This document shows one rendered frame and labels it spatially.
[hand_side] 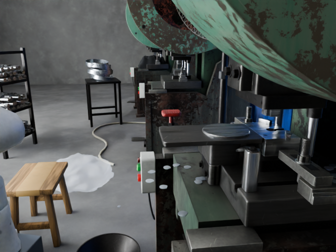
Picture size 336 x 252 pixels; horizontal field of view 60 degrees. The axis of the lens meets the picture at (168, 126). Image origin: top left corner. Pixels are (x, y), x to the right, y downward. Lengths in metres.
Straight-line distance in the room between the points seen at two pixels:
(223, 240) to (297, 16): 0.44
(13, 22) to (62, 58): 1.29
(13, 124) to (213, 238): 0.56
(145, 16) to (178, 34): 0.25
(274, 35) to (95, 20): 7.15
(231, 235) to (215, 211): 0.08
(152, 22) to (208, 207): 1.54
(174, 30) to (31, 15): 5.88
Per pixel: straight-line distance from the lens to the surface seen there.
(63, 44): 7.49
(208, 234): 0.62
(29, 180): 1.65
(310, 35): 0.29
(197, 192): 0.75
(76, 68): 7.46
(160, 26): 2.04
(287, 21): 0.28
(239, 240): 0.62
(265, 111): 0.80
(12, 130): 0.84
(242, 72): 0.72
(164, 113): 1.06
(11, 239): 0.94
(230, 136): 0.73
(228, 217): 0.67
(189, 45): 2.06
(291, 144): 0.79
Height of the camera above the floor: 1.01
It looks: 16 degrees down
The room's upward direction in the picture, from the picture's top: straight up
